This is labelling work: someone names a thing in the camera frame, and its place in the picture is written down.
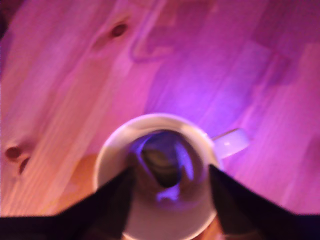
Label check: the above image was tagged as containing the illustrated white coffee mug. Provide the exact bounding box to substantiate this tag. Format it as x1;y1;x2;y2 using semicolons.
94;112;251;240

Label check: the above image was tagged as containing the dark coffee capsule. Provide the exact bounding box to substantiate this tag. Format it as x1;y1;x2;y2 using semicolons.
138;134;186;189

